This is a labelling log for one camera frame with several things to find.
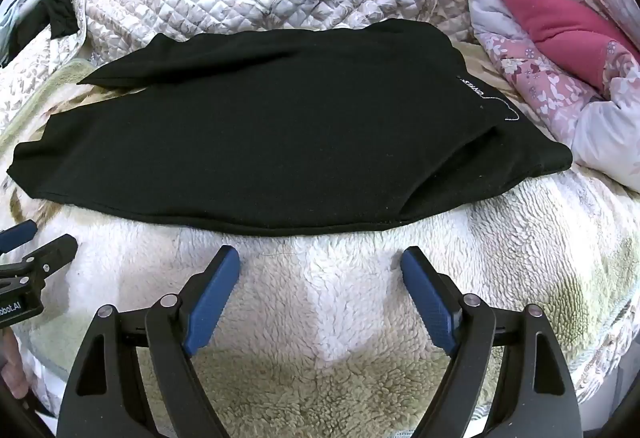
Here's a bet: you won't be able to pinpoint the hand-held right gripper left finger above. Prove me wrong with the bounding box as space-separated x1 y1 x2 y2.
56 245 241 438

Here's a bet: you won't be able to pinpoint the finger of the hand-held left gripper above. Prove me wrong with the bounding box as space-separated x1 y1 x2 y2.
0 220 37 255
22 234 79 279

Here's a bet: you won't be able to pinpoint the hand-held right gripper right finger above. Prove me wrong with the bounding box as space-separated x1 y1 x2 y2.
400 246 583 438

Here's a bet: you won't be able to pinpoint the black pants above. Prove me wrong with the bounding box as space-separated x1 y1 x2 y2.
6 19 573 237

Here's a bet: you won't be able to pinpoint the person's left hand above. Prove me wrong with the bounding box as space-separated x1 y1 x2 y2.
0 330 30 401

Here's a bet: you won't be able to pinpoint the white green fleece blanket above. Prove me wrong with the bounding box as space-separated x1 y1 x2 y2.
0 42 640 421

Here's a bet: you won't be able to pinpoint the pale grey-blue cloth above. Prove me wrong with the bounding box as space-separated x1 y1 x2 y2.
0 0 37 54

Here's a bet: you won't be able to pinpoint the black clothes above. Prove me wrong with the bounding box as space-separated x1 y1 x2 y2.
10 0 79 63

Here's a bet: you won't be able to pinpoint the pink floral duvet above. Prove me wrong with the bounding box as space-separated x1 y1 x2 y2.
462 0 640 193

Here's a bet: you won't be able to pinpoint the pink pillow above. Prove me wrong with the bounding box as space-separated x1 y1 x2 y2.
496 0 633 91

